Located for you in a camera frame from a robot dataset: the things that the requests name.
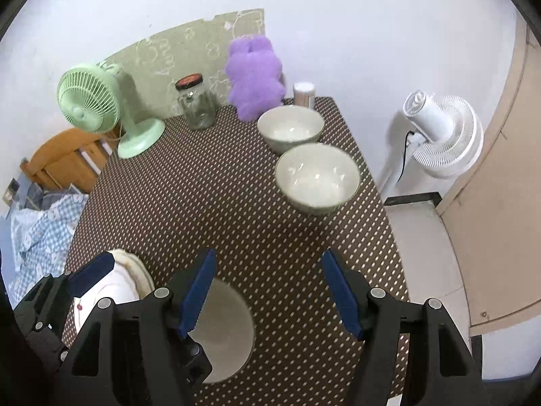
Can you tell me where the far small ceramic bowl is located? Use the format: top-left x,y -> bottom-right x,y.
257,106 -> 325,155

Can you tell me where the glass jar with lid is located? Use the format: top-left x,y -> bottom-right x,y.
175,73 -> 216,130

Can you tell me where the brown polka dot tablecloth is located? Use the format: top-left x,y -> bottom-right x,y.
66,97 -> 408,405

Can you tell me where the toothpick container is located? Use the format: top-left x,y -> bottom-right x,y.
292,82 -> 315,109

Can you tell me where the yellow floral plate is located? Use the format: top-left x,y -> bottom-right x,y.
110,248 -> 155,300
110,248 -> 156,299

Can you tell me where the purple plush toy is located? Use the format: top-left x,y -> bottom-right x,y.
225,36 -> 286,122

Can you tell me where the beige door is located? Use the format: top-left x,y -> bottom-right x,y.
437,18 -> 540,335

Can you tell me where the blue checked cat blanket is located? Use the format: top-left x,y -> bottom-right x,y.
7,194 -> 89,306

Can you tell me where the yellow floral plate bottom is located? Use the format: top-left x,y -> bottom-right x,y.
110,248 -> 156,299

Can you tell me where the grey plaid pillow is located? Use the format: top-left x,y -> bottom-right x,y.
23,182 -> 81,211

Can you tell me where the green patterned wall mat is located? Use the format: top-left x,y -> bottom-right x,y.
104,8 -> 265,122

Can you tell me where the large grey-green bowl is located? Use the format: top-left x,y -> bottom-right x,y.
189,278 -> 256,385

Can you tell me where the green desk fan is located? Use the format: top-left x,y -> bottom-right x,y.
56,62 -> 165,159

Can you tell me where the white plate red pattern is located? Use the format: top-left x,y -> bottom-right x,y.
73,269 -> 138,333

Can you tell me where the white fan power cable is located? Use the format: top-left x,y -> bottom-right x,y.
394,129 -> 424,185

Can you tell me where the near small ceramic bowl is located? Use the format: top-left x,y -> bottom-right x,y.
274,143 -> 361,216

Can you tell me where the white floor fan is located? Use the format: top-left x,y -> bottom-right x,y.
403,90 -> 484,180

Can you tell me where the yellow floral plate top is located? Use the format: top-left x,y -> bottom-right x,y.
110,248 -> 155,300

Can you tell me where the wooden bed headboard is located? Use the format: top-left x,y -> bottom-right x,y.
19,125 -> 123,194

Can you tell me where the small ceramic bowl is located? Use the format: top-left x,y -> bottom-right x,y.
274,143 -> 361,216
257,106 -> 325,155

